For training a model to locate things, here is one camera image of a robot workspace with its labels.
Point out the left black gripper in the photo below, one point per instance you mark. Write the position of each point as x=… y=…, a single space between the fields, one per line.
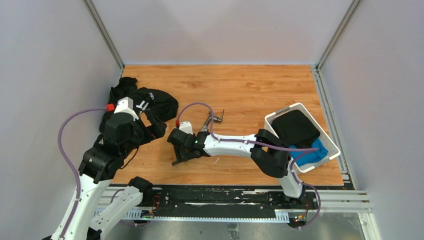
x=157 y=128

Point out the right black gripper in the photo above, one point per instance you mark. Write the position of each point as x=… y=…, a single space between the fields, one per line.
x=177 y=150

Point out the grey faucet with lever handle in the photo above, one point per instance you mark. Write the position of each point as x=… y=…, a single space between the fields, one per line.
x=212 y=119

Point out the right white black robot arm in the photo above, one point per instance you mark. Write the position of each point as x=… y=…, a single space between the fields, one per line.
x=266 y=150

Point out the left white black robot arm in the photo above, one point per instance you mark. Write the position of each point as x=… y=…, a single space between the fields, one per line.
x=124 y=132

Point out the black cloth with white print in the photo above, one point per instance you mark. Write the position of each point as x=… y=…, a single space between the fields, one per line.
x=162 y=104

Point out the black cloth in basket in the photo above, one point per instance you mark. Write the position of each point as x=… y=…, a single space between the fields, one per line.
x=295 y=128

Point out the blue cloth in basket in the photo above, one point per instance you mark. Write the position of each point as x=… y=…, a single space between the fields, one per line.
x=309 y=157

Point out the white plastic basket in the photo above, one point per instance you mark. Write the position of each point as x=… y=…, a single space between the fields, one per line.
x=328 y=143

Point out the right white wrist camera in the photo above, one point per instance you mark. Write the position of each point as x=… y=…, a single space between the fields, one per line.
x=186 y=127

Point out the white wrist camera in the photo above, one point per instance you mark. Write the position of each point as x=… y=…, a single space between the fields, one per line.
x=186 y=127
x=126 y=105

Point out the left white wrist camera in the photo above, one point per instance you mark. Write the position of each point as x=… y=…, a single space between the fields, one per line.
x=126 y=105

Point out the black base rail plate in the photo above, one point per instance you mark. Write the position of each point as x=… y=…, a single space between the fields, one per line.
x=219 y=203

